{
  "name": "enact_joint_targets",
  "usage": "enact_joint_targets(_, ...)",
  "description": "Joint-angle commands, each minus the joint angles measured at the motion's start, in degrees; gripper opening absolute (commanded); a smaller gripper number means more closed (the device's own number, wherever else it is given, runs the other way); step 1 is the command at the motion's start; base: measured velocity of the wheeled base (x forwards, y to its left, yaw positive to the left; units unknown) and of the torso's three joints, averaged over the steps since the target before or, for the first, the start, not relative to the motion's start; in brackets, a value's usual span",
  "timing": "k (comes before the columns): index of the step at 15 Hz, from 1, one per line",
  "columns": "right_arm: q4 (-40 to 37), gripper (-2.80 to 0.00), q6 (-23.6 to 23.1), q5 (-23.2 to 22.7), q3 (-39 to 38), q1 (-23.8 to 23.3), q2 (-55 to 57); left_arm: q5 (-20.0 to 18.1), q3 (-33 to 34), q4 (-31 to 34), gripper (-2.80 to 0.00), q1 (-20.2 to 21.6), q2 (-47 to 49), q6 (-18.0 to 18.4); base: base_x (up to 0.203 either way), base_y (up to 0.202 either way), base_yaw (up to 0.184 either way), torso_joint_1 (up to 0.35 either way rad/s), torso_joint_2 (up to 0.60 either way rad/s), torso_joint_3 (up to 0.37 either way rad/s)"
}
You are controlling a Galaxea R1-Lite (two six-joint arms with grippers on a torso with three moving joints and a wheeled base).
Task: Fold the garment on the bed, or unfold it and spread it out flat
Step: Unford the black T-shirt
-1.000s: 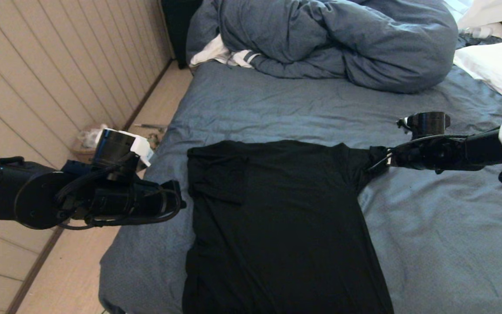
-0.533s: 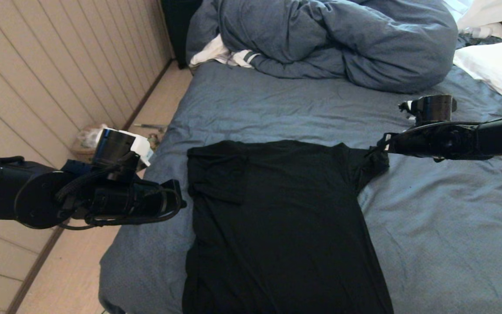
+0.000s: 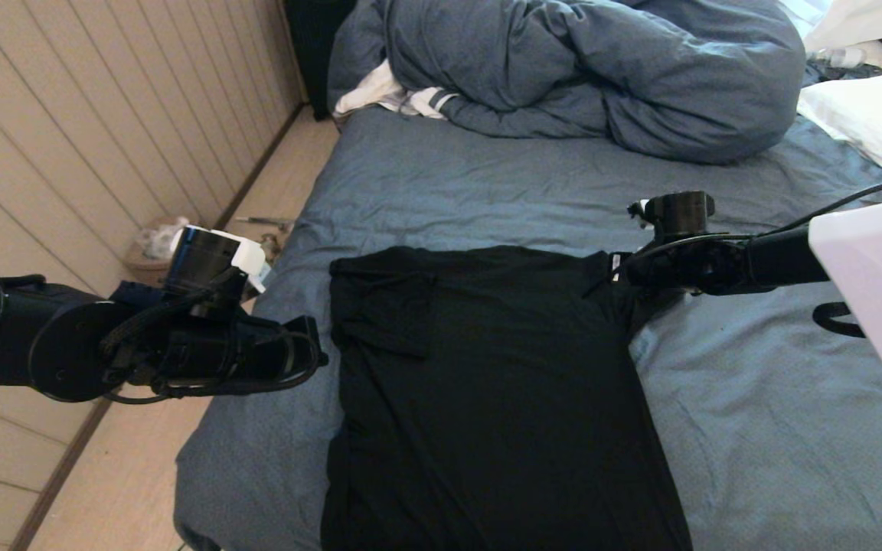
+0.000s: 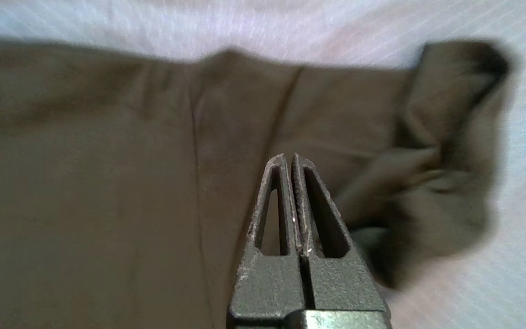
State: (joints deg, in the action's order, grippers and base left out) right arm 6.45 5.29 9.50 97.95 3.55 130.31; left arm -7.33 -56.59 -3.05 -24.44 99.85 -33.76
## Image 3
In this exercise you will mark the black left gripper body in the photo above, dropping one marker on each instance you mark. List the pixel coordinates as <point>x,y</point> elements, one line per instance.
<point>242,352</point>

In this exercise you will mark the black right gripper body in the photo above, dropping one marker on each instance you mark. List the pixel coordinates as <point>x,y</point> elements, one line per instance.
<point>686,264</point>

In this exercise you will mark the black t-shirt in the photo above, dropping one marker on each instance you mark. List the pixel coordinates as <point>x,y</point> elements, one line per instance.
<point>472,398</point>

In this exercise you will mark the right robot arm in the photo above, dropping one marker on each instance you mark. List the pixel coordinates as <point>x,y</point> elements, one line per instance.
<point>870,283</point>

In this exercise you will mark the right wrist motor cylinder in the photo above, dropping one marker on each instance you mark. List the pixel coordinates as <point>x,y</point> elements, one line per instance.
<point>682,213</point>

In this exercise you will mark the wrist motor cylinder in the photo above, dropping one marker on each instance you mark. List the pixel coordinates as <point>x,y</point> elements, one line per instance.
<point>207,260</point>
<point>682,213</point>

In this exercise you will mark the left wrist motor cylinder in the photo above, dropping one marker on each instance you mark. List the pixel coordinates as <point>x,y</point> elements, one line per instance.
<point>207,260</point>

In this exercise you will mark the brown trash bin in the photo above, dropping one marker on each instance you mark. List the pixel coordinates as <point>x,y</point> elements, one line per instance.
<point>146,268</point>

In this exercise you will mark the thin grey stick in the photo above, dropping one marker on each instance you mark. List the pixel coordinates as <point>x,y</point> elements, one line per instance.
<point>257,222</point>

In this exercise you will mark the clear plastic bin liner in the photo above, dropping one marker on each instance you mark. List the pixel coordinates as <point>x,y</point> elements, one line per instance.
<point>156,239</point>

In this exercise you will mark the blue crumpled duvet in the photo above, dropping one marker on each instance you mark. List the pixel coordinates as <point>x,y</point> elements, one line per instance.
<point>602,69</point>

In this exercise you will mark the white pillow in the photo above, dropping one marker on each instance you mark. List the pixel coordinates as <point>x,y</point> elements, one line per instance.
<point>870,115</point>

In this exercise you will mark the dark grey crumpled cloth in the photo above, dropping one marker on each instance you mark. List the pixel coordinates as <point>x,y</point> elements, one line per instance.
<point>831,74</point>

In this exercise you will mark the blue bed sheet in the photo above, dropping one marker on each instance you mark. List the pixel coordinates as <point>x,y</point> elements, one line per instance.
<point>449,184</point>

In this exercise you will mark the white striped cloth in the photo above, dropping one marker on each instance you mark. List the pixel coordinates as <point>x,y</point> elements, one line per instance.
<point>368,92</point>

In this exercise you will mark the white blanket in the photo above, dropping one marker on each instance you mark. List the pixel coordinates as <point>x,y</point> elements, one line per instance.
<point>870,19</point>

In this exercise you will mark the black nightstand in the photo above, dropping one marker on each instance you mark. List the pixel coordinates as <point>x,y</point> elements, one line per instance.
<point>307,46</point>

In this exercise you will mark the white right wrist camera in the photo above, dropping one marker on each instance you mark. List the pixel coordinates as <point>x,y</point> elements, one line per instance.
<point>640,210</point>

